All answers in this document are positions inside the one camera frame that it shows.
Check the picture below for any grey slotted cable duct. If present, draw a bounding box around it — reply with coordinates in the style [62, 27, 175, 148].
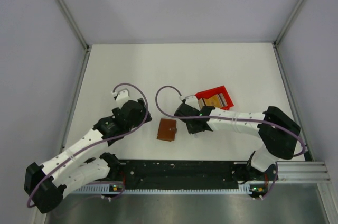
[71, 183, 267, 195]

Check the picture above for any aluminium frame rail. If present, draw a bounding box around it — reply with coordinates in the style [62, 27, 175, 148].
[39, 0, 92, 50]

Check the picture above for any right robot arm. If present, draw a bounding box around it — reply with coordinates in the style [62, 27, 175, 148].
[174, 103, 301, 180]

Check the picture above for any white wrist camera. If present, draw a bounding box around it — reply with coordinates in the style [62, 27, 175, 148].
[179, 95, 200, 109]
[111, 89, 130, 106]

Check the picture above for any red plastic bin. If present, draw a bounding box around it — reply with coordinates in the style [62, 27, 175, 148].
[195, 86, 234, 110]

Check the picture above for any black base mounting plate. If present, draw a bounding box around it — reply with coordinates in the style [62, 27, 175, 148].
[104, 160, 276, 190]

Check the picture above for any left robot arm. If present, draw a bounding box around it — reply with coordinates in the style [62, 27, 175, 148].
[24, 98, 152, 213]

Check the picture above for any brown leather card holder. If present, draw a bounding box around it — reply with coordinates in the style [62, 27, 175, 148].
[157, 118, 177, 142]

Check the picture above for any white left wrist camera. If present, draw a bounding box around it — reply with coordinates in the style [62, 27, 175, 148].
[111, 89, 130, 106]

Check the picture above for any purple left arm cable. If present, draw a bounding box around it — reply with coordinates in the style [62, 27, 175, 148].
[27, 83, 150, 209]

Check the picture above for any steel sheet panel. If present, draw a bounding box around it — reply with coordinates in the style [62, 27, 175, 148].
[46, 184, 329, 223]

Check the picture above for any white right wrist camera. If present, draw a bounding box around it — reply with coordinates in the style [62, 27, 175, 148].
[179, 95, 200, 109]

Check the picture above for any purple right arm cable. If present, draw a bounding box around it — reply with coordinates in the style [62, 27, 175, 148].
[155, 85, 307, 201]

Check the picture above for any stack of credit cards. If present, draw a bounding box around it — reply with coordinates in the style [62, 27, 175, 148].
[198, 94, 227, 108]

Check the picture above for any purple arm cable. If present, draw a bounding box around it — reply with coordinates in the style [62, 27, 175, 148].
[155, 85, 307, 201]
[27, 83, 150, 209]

